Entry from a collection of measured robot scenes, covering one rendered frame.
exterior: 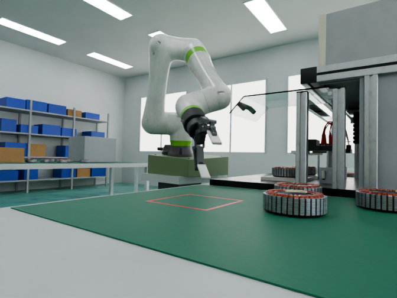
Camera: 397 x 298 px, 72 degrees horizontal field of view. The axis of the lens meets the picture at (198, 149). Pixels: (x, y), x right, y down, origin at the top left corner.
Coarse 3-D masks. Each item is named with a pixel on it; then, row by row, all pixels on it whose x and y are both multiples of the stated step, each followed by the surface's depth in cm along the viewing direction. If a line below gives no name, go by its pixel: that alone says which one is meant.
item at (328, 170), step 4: (320, 168) 93; (324, 168) 92; (328, 168) 92; (320, 172) 93; (328, 172) 92; (320, 176) 93; (328, 176) 92; (320, 180) 93; (324, 180) 92; (328, 180) 92
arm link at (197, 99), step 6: (198, 90) 110; (180, 96) 110; (186, 96) 107; (192, 96) 107; (198, 96) 107; (180, 102) 107; (186, 102) 105; (192, 102) 105; (198, 102) 106; (204, 102) 107; (180, 108) 106; (186, 108) 103; (204, 108) 108; (180, 114) 105
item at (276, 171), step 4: (272, 168) 103; (276, 168) 101; (280, 168) 100; (284, 168) 99; (288, 168) 98; (292, 168) 98; (272, 172) 103; (276, 172) 100; (280, 172) 99; (284, 172) 98; (288, 172) 98; (292, 172) 98; (276, 176) 101; (280, 176) 100; (284, 176) 99; (288, 176) 98; (292, 176) 98
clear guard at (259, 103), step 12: (252, 96) 94; (264, 96) 93; (276, 96) 93; (288, 96) 92; (312, 96) 92; (324, 96) 91; (240, 108) 100; (252, 108) 105; (264, 108) 112; (252, 120) 114
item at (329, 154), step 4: (308, 140) 96; (312, 140) 96; (316, 140) 95; (308, 144) 96; (312, 144) 96; (316, 144) 95; (308, 148) 96; (312, 148) 95; (316, 148) 94; (320, 148) 94; (324, 148) 93; (328, 148) 92; (332, 148) 92; (292, 152) 99; (308, 152) 100; (328, 152) 93; (328, 156) 93; (328, 160) 93; (328, 164) 93
